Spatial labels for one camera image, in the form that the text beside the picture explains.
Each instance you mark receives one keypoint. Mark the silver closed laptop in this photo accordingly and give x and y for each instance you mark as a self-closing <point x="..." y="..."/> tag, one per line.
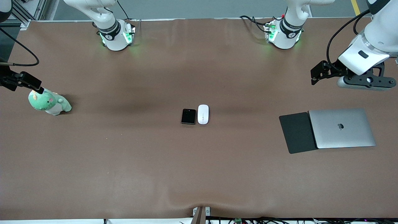
<point x="342" y="127"/>

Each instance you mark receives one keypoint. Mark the black flip phone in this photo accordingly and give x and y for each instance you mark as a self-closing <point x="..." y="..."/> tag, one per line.
<point x="188" y="116"/>

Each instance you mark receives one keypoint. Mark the black mouse pad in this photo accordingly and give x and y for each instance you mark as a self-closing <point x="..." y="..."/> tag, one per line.
<point x="297" y="133"/>

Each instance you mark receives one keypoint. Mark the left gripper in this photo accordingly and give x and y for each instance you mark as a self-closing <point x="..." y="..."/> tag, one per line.
<point x="335" y="71"/>

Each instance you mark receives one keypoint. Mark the brown table cover mat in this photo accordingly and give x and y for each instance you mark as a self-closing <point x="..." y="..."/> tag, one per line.
<point x="199" y="171"/>

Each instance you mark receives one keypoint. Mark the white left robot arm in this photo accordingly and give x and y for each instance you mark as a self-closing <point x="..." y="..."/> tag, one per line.
<point x="286" y="37"/>

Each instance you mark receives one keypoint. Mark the white computer mouse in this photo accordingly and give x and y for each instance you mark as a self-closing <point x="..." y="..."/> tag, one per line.
<point x="203" y="114"/>

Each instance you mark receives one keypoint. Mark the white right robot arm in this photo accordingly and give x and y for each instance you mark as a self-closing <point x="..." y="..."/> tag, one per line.
<point x="112" y="40"/>

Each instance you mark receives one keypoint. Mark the aluminium extrusion frame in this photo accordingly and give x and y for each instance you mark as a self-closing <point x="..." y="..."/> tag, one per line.
<point x="40" y="9"/>

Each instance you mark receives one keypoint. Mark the green dinosaur plush toy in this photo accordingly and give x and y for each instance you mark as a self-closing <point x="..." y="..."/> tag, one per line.
<point x="49" y="104"/>

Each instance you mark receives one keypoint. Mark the brown post with white bracket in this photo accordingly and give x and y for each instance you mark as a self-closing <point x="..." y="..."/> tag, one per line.
<point x="199" y="216"/>

